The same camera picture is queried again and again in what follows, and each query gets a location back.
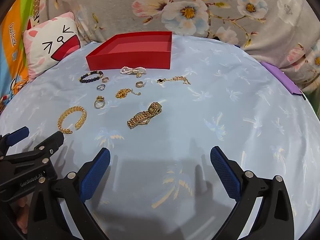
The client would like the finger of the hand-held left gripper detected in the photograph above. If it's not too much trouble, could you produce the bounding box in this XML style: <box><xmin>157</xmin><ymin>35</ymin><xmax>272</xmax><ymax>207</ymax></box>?
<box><xmin>0</xmin><ymin>131</ymin><xmax>65</xmax><ymax>184</ymax></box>
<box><xmin>0</xmin><ymin>127</ymin><xmax>30</xmax><ymax>155</ymax></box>

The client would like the gold wristwatch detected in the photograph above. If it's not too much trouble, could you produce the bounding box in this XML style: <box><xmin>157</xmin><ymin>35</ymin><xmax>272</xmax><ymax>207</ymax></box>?
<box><xmin>127</xmin><ymin>102</ymin><xmax>163</xmax><ymax>130</ymax></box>

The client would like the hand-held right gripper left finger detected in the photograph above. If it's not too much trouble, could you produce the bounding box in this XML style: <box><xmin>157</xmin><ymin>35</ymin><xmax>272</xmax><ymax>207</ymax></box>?
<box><xmin>27</xmin><ymin>147</ymin><xmax>112</xmax><ymax>240</ymax></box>

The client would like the gold bead chain bracelet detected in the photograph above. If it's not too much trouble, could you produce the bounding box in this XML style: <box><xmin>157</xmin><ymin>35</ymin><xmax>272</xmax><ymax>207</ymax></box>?
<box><xmin>115</xmin><ymin>88</ymin><xmax>141</xmax><ymax>99</ymax></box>

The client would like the light blue palm-print sheet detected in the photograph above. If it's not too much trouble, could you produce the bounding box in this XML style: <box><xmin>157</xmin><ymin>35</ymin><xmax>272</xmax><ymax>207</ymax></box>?
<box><xmin>0</xmin><ymin>34</ymin><xmax>320</xmax><ymax>240</ymax></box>

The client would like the gold chain clover bracelet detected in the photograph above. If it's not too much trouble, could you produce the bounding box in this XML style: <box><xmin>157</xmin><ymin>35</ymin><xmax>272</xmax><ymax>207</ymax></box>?
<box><xmin>156</xmin><ymin>75</ymin><xmax>191</xmax><ymax>85</ymax></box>

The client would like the red shallow cardboard box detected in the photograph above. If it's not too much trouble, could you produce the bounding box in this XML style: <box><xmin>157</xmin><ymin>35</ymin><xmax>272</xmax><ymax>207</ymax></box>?
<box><xmin>85</xmin><ymin>31</ymin><xmax>173</xmax><ymax>71</ymax></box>

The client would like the person's left hand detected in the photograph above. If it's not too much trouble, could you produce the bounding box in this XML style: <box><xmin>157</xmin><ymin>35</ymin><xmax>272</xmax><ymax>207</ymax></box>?
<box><xmin>14</xmin><ymin>195</ymin><xmax>32</xmax><ymax>234</ymax></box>

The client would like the grey floral blanket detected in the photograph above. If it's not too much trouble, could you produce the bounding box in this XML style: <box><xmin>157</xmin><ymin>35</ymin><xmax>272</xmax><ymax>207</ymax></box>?
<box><xmin>40</xmin><ymin>0</ymin><xmax>320</xmax><ymax>93</ymax></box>

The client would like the gold woven cuff bracelet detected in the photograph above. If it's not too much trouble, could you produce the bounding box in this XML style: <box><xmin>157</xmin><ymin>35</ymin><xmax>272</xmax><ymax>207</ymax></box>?
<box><xmin>57</xmin><ymin>106</ymin><xmax>87</xmax><ymax>135</ymax></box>

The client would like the purple flat object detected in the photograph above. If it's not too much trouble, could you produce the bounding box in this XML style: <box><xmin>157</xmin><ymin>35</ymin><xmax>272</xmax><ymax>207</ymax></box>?
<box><xmin>260</xmin><ymin>61</ymin><xmax>305</xmax><ymax>100</ymax></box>

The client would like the dark beaded bracelet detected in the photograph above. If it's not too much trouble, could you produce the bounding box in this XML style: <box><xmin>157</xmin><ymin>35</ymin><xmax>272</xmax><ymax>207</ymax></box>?
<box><xmin>79</xmin><ymin>70</ymin><xmax>104</xmax><ymax>83</ymax></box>

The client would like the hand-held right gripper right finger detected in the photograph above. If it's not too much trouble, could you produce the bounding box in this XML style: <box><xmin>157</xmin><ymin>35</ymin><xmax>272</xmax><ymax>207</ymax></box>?
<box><xmin>210</xmin><ymin>146</ymin><xmax>295</xmax><ymax>240</ymax></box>

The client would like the white pearl bracelet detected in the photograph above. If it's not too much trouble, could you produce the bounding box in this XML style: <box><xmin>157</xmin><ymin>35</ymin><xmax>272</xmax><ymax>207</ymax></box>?
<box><xmin>120</xmin><ymin>66</ymin><xmax>147</xmax><ymax>78</ymax></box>

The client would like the colourful cartoon blanket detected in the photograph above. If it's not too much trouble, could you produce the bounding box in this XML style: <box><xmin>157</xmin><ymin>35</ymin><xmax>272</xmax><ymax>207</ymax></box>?
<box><xmin>0</xmin><ymin>0</ymin><xmax>43</xmax><ymax>115</ymax></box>

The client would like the pink cat face pillow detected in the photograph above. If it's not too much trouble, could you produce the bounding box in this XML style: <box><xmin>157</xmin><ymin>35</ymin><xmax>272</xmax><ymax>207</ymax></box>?
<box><xmin>22</xmin><ymin>12</ymin><xmax>82</xmax><ymax>79</ymax></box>

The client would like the gold-topped ring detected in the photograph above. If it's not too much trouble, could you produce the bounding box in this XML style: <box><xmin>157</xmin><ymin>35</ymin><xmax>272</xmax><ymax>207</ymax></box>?
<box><xmin>94</xmin><ymin>95</ymin><xmax>105</xmax><ymax>109</ymax></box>

